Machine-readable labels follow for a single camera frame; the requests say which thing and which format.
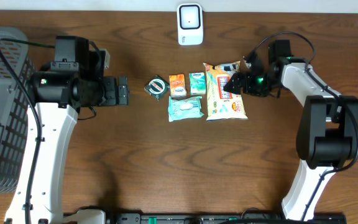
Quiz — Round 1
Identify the green Zappy wipes pack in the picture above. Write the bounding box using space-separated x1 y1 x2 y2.
168 96 204 122

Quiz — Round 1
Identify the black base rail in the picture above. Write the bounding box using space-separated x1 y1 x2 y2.
63 212 348 224

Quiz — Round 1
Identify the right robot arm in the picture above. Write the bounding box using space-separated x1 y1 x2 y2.
223 39 358 221

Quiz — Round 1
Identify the small teal tissue pack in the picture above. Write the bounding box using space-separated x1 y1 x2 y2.
189 72 206 95

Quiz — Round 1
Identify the small orange tissue pack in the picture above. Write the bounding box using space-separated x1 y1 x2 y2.
169 74 187 98

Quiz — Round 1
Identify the white barcode scanner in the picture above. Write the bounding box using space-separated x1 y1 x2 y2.
177 3 204 45

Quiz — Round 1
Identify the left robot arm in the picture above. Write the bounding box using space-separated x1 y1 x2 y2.
4 35 129 223

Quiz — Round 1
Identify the grey plastic mesh basket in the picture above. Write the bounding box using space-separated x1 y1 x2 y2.
0 27 36 194

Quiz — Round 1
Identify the red white tape roll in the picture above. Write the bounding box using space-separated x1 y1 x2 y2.
144 75 170 101

